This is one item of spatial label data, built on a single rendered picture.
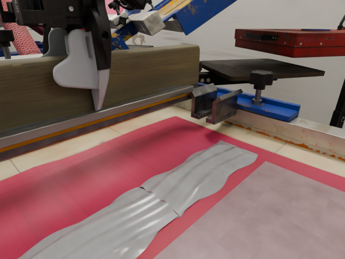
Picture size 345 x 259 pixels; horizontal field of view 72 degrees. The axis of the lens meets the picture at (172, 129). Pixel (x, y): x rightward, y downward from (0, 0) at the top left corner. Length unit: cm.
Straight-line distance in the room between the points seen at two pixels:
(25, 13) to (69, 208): 19
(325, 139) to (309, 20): 185
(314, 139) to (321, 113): 184
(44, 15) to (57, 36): 7
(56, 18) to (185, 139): 26
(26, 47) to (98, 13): 47
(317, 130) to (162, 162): 25
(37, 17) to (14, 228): 20
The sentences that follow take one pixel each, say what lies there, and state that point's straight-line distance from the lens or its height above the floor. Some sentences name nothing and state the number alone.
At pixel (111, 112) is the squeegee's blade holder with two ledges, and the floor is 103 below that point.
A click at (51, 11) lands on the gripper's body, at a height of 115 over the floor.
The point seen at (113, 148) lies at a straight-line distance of 39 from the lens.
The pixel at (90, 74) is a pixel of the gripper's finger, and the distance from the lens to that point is 29.
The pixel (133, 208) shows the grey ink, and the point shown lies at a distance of 27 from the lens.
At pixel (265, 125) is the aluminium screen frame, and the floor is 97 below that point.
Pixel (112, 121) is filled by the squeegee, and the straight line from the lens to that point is 35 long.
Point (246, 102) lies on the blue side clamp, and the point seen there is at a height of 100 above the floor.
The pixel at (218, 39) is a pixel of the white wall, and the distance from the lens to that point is 258.
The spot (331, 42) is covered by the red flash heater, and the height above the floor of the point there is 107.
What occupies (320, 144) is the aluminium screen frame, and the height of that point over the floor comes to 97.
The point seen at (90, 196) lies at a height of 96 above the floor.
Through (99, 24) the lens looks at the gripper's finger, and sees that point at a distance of 27.
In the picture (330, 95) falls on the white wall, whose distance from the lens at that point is 223.
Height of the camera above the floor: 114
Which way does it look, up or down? 25 degrees down
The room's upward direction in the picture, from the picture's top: 1 degrees clockwise
